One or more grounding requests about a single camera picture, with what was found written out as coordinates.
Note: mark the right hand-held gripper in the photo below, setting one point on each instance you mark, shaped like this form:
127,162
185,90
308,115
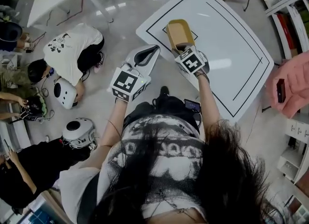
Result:
192,61

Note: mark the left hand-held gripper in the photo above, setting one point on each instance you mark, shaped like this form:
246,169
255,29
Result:
125,83

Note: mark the yellow plastic tray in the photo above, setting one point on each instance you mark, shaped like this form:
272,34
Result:
179,32

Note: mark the person's right forearm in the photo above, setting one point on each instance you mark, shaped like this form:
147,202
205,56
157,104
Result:
208,102

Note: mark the person's left forearm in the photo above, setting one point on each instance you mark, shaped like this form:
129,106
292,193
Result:
113,121

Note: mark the person's black shoe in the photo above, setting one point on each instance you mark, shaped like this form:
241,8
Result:
164,91

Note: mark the white table with black lines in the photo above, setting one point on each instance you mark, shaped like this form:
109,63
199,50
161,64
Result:
229,49

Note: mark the person's black trousers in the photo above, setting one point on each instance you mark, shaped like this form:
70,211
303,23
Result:
169,104

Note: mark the black device with screen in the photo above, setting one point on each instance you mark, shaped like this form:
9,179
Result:
192,105

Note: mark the white capsule backpack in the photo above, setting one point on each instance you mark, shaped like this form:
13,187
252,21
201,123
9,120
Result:
66,95

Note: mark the white round robot device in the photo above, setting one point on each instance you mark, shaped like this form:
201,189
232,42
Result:
77,127

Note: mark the person's black-white printed shirt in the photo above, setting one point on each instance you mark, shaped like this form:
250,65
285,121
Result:
135,155

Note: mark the plain white table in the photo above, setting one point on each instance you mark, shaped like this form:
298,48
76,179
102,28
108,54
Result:
55,1

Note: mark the small black box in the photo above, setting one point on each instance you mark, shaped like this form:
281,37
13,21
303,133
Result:
281,91

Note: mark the white metal shelving rack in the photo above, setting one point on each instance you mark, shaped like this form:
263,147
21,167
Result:
285,3

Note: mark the pink padded chair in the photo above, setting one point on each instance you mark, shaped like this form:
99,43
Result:
297,78

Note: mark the black round pot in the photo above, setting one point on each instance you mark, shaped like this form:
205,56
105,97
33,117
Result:
9,32

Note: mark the white drawer cabinet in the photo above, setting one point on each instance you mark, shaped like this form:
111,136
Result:
298,129

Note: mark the white cube shelf unit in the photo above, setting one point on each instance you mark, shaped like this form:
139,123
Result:
293,165

